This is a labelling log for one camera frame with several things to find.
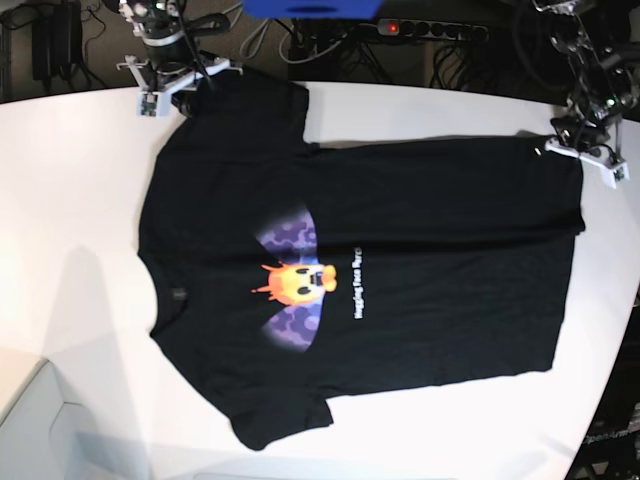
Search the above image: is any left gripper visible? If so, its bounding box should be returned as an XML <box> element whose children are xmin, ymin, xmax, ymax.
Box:
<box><xmin>534</xmin><ymin>115</ymin><xmax>628</xmax><ymax>173</ymax></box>

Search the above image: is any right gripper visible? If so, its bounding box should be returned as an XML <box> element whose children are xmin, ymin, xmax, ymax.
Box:
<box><xmin>116</xmin><ymin>47</ymin><xmax>244</xmax><ymax>118</ymax></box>

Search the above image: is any black printed t-shirt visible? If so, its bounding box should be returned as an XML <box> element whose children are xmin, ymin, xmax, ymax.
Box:
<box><xmin>138</xmin><ymin>69</ymin><xmax>585</xmax><ymax>451</ymax></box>

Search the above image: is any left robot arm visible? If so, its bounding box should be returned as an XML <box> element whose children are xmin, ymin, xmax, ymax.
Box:
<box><xmin>512</xmin><ymin>1</ymin><xmax>639</xmax><ymax>187</ymax></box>

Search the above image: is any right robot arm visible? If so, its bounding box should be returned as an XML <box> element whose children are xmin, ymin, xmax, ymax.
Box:
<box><xmin>117</xmin><ymin>1</ymin><xmax>243</xmax><ymax>118</ymax></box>

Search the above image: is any blue plastic box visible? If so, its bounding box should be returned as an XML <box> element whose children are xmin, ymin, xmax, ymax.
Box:
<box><xmin>242</xmin><ymin>0</ymin><xmax>382</xmax><ymax>19</ymax></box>

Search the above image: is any black power strip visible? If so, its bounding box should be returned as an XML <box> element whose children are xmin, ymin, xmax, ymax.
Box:
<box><xmin>376</xmin><ymin>18</ymin><xmax>489</xmax><ymax>42</ymax></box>

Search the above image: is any white bin at table corner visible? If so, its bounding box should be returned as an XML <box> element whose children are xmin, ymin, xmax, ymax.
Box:
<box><xmin>1</xmin><ymin>362</ymin><xmax>153</xmax><ymax>479</ymax></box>

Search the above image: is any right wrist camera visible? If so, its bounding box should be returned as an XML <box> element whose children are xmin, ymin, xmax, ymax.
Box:
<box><xmin>136</xmin><ymin>91</ymin><xmax>171</xmax><ymax>118</ymax></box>

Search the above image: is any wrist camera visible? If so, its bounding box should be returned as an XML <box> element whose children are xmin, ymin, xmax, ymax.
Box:
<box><xmin>602</xmin><ymin>162</ymin><xmax>629</xmax><ymax>189</ymax></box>
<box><xmin>136</xmin><ymin>91</ymin><xmax>171</xmax><ymax>118</ymax></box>

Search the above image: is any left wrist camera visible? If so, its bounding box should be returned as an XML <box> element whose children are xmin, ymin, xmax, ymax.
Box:
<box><xmin>602</xmin><ymin>162</ymin><xmax>629</xmax><ymax>189</ymax></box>

